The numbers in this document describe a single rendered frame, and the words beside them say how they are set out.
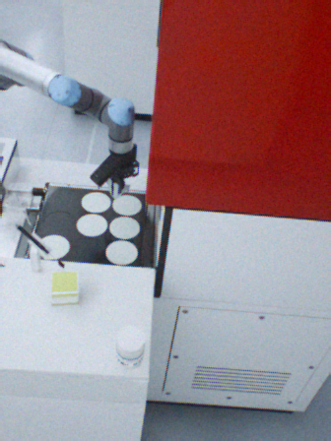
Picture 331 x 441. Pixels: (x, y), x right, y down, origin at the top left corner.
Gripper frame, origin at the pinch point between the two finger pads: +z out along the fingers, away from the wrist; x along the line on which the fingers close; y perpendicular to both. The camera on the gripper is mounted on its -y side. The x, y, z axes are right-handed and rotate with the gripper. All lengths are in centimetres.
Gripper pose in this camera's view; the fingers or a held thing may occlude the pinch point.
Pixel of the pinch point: (113, 196)
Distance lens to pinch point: 170.8
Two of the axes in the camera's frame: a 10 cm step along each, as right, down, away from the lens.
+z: -0.9, 6.9, 7.2
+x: -6.3, -6.0, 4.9
